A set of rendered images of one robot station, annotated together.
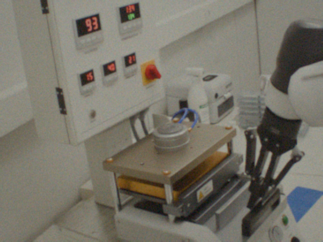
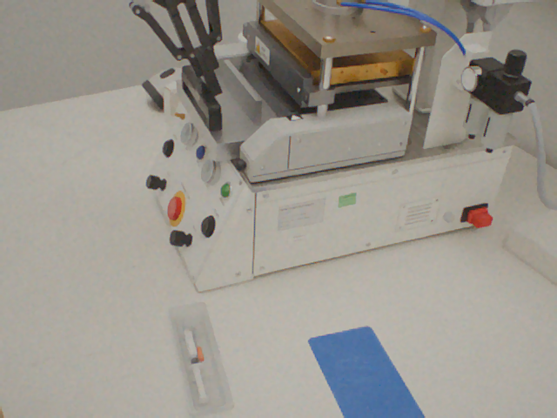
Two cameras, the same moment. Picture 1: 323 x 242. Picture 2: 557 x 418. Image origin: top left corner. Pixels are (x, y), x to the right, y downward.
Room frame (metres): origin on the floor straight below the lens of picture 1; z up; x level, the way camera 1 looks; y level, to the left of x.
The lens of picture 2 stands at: (1.42, -0.91, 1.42)
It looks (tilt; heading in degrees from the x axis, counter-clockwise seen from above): 36 degrees down; 116
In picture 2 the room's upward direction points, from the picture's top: 4 degrees clockwise
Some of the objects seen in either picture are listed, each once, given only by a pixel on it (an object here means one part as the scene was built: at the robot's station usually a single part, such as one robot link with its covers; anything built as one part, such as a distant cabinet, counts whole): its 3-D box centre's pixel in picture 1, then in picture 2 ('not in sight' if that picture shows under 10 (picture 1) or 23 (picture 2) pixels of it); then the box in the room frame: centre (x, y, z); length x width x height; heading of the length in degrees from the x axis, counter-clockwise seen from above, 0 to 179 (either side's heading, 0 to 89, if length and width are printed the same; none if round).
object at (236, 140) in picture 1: (233, 140); not in sight; (1.70, -0.26, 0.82); 0.05 x 0.05 x 0.14
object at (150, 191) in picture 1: (176, 160); (336, 36); (1.06, -0.03, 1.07); 0.22 x 0.17 x 0.10; 141
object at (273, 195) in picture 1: (262, 210); (200, 96); (0.91, -0.19, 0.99); 0.15 x 0.02 x 0.04; 141
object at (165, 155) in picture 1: (166, 149); (359, 25); (1.09, -0.01, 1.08); 0.31 x 0.24 x 0.13; 141
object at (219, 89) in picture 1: (201, 96); not in sight; (2.09, -0.19, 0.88); 0.25 x 0.20 x 0.17; 55
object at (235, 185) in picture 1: (189, 196); (312, 86); (1.03, -0.05, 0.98); 0.20 x 0.17 x 0.03; 141
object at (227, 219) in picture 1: (207, 205); (284, 97); (1.00, -0.08, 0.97); 0.30 x 0.22 x 0.08; 51
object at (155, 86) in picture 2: not in sight; (186, 83); (0.62, 0.18, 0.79); 0.20 x 0.08 x 0.08; 61
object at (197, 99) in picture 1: (198, 98); not in sight; (1.95, -0.17, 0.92); 0.09 x 0.08 x 0.25; 55
